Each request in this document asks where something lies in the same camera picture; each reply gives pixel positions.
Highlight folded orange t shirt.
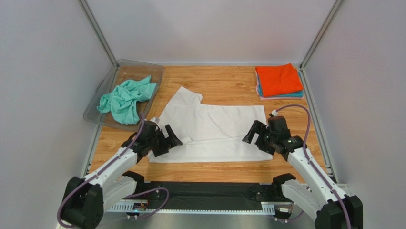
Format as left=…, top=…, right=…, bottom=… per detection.
left=255, top=63, right=304, bottom=98

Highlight clear plastic bin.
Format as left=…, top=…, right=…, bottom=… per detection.
left=83, top=59, right=164, bottom=132

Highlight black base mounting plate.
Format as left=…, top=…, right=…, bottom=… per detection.
left=141, top=181, right=287, bottom=210

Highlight folded teal t shirt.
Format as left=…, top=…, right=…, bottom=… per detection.
left=257, top=70, right=304, bottom=98

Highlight white t shirt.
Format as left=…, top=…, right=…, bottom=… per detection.
left=148, top=87, right=273, bottom=163

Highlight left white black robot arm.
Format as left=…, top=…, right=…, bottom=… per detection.
left=57, top=118, right=183, bottom=229

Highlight aluminium corner post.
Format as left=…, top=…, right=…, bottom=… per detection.
left=300, top=0, right=346, bottom=70
left=77, top=0, right=116, bottom=65

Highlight mint green t shirt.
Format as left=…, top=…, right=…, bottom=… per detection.
left=97, top=75, right=157, bottom=125

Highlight aluminium frame rail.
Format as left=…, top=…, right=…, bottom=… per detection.
left=55, top=179, right=362, bottom=229

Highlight left aluminium corner post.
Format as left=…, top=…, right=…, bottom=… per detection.
left=77, top=0, right=116, bottom=65

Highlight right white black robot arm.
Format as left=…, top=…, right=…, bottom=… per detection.
left=243, top=116, right=364, bottom=229

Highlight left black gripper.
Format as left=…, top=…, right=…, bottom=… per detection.
left=148, top=124, right=183, bottom=156

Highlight right aluminium corner post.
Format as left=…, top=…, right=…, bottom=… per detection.
left=300, top=0, right=346, bottom=70

